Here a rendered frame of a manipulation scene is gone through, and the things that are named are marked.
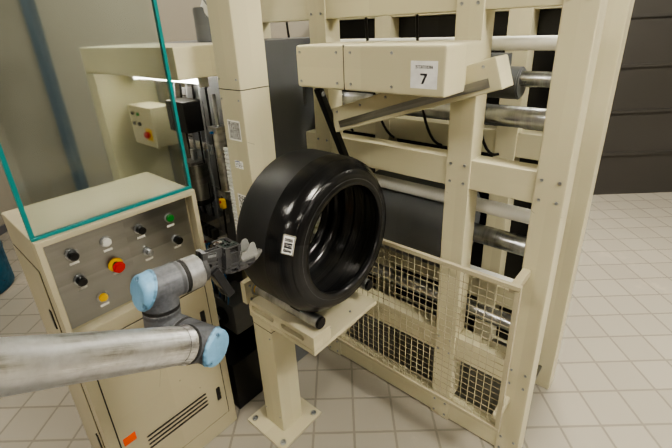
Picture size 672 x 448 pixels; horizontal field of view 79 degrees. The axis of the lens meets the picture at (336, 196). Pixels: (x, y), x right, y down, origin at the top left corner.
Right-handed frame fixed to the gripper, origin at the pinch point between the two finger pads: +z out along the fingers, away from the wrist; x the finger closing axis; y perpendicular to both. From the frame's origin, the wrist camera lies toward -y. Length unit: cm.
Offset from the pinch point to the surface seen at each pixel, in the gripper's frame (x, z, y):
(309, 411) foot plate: 24, 49, -116
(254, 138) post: 26.4, 20.9, 29.4
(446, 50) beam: -35, 40, 60
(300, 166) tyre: -0.2, 17.9, 24.4
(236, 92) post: 29, 16, 46
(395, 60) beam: -19, 40, 57
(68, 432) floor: 112, -35, -126
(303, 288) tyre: -11.3, 8.4, -11.2
